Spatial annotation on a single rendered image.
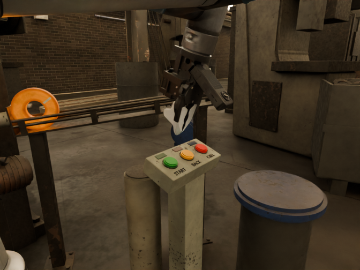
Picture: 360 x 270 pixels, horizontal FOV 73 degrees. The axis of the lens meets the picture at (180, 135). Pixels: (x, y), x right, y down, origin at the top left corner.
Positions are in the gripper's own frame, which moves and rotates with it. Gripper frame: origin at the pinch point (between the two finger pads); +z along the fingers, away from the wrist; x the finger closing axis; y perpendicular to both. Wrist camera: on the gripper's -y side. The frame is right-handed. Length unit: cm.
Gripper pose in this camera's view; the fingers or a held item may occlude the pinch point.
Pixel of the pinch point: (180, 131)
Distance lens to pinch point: 63.5
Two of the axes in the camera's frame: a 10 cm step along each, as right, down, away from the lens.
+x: -6.2, 2.3, -7.5
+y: -7.4, -4.9, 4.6
